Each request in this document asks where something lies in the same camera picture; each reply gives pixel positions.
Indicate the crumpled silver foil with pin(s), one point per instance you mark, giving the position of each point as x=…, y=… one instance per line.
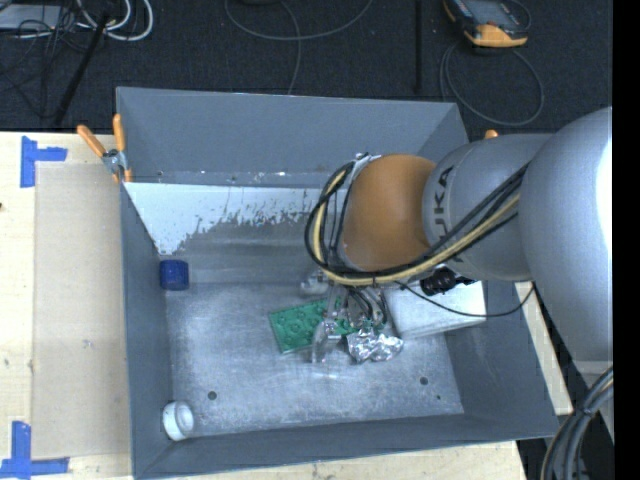
x=375, y=347

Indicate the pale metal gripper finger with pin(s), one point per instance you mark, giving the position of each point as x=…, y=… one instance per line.
x=333, y=332
x=319, y=350

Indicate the black cylinder on white bracket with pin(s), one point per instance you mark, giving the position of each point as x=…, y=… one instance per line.
x=440, y=282

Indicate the pale brown flat board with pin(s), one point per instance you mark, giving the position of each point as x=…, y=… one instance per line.
x=75, y=318

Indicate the blue cup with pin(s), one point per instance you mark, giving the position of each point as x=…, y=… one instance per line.
x=174, y=275

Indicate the grey metal bin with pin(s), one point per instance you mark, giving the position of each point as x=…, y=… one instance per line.
x=240, y=368

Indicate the white flat box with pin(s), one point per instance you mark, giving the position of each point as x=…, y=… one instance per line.
x=430, y=315

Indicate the white cup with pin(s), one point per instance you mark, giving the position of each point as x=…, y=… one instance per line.
x=178, y=420

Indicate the dark green flat block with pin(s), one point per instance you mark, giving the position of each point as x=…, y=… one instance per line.
x=295, y=325

